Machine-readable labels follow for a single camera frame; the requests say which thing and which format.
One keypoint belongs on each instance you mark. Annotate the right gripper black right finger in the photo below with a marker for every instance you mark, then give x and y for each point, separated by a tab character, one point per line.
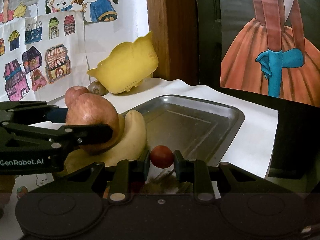
195	172

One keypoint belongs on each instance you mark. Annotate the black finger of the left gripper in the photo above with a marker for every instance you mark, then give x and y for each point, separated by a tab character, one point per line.
32	112
19	139

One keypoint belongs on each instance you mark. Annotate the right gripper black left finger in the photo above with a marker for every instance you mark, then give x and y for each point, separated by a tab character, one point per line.
129	177

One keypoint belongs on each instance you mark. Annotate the long yellow banana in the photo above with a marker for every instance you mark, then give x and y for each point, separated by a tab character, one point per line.
130	146

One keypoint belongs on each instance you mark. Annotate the red apple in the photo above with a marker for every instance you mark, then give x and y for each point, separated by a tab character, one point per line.
73	93
92	109

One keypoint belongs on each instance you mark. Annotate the small orange tangerine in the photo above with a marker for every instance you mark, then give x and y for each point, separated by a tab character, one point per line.
106	192

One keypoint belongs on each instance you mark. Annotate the small brown walnut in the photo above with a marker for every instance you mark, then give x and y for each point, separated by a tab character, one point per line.
168	185

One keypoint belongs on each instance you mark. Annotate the short yellow banana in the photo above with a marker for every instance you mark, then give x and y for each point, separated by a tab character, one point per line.
121	127

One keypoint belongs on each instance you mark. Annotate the metal baking tray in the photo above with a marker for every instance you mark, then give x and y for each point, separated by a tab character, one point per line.
199	129

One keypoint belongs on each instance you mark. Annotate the colourful houses drawing paper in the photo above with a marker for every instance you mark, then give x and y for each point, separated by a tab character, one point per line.
43	56

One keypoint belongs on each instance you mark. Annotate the small kiwi beside bowl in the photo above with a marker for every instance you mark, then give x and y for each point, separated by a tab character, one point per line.
97	88

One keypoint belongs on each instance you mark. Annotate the yellow plastic colander bowl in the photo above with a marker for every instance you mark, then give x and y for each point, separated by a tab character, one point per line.
128	64

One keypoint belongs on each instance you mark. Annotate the boy with fan drawing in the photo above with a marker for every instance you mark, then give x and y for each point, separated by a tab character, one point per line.
13	10

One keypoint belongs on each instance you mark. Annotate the orange dress lady poster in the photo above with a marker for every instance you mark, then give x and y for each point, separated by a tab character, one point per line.
271	56

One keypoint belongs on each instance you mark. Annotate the brown wooden door frame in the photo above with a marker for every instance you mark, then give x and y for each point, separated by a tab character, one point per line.
174	27

